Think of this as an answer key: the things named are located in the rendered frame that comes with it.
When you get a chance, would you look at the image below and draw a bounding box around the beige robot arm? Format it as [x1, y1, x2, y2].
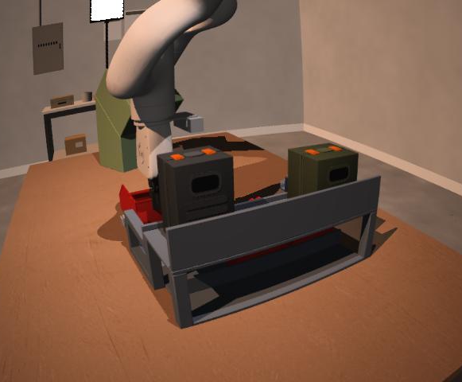
[106, 0, 237, 133]

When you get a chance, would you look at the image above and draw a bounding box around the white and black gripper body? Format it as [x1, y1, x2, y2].
[134, 119, 173, 180]

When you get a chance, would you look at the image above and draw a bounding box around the red bin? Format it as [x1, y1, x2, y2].
[119, 185, 162, 224]
[288, 227, 334, 247]
[225, 243, 288, 265]

